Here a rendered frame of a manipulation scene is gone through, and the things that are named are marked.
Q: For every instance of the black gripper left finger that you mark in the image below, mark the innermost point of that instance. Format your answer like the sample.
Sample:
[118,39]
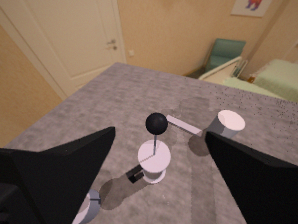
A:
[56,181]

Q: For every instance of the pale pink flat bar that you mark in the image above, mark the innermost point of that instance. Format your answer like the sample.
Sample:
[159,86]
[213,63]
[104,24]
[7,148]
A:
[185,126]

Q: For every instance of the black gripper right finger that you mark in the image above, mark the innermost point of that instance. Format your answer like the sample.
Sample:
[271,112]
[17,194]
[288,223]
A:
[264,187]

